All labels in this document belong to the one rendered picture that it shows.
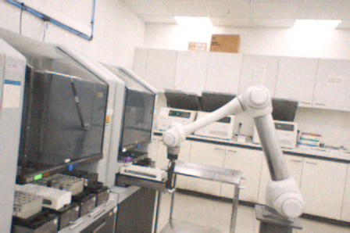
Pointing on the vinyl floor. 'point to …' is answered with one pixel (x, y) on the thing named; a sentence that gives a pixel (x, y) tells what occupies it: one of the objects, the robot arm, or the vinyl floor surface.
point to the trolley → (223, 175)
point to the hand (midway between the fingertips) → (169, 183)
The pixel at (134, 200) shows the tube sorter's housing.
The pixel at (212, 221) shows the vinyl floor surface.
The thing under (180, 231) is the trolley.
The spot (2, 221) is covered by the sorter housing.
